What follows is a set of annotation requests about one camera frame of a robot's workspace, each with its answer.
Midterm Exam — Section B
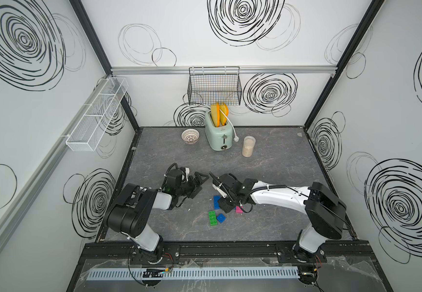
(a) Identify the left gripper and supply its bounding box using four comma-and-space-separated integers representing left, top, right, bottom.
175, 172, 208, 198

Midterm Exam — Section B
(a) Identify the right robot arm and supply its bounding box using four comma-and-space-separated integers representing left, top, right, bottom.
209, 173, 347, 263

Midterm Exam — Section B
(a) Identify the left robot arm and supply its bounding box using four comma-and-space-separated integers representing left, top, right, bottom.
102, 163, 209, 261

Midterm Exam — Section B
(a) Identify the long blue lego brick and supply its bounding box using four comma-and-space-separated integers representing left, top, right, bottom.
213, 195, 221, 210

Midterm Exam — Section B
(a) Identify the dark green lego brick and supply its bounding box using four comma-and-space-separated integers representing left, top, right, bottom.
208, 210, 218, 226

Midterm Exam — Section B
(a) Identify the small blue lego brick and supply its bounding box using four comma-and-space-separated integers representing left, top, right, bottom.
217, 214, 226, 223

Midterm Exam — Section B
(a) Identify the mint green toaster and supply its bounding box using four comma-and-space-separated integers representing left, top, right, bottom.
204, 110, 234, 151

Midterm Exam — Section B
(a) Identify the white strainer bowl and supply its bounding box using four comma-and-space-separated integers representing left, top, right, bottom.
181, 128, 200, 145

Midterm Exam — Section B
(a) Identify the clear jar with grains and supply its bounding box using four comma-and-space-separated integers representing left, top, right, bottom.
242, 136, 256, 158

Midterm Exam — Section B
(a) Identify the yellow toast slice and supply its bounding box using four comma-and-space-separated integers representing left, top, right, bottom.
211, 103, 220, 127

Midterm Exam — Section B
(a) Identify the orange toast slice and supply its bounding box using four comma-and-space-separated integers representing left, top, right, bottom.
220, 104, 229, 126

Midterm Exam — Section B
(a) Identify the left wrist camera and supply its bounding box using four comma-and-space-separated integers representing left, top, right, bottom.
180, 167, 190, 183

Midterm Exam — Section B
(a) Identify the white toaster cable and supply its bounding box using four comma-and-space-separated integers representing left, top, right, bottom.
220, 108, 240, 143

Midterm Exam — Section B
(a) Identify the black wire basket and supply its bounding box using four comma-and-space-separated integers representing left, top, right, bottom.
187, 66, 243, 106

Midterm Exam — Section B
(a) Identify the grey slotted cable duct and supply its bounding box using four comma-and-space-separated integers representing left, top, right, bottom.
86, 266, 300, 281

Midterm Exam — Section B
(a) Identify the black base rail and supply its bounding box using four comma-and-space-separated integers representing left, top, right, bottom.
79, 240, 373, 264

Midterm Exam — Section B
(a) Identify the white wire shelf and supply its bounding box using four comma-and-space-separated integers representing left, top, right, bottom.
66, 77, 128, 152

